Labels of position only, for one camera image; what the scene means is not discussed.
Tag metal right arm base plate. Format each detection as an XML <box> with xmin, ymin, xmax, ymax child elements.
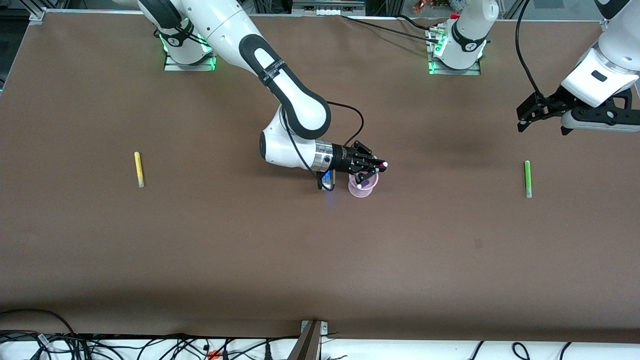
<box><xmin>163</xmin><ymin>46</ymin><xmax>217</xmax><ymax>72</ymax></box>

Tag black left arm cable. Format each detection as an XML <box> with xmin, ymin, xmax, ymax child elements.
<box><xmin>514</xmin><ymin>0</ymin><xmax>547</xmax><ymax>99</ymax></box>

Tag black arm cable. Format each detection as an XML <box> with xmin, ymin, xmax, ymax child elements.
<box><xmin>325</xmin><ymin>101</ymin><xmax>365</xmax><ymax>149</ymax></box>
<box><xmin>514</xmin><ymin>0</ymin><xmax>547</xmax><ymax>99</ymax></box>

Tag long black table cable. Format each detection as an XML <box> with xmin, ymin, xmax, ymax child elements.
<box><xmin>341</xmin><ymin>14</ymin><xmax>442</xmax><ymax>41</ymax></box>

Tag pink highlighter pen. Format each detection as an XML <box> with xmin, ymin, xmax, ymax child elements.
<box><xmin>356</xmin><ymin>161</ymin><xmax>389</xmax><ymax>190</ymax></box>

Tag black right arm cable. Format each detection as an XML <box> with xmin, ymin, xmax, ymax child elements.
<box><xmin>325</xmin><ymin>101</ymin><xmax>365</xmax><ymax>149</ymax></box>

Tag pink translucent pen holder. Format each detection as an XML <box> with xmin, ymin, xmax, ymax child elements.
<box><xmin>348</xmin><ymin>172</ymin><xmax>380</xmax><ymax>199</ymax></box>

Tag black looped floor cable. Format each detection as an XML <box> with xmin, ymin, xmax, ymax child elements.
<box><xmin>0</xmin><ymin>308</ymin><xmax>77</xmax><ymax>336</ymax></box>

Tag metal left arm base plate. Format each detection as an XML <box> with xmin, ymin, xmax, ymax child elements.
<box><xmin>426</xmin><ymin>26</ymin><xmax>482</xmax><ymax>76</ymax></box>

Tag aluminium post with bracket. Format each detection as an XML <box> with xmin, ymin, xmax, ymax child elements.
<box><xmin>287</xmin><ymin>319</ymin><xmax>329</xmax><ymax>360</ymax></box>

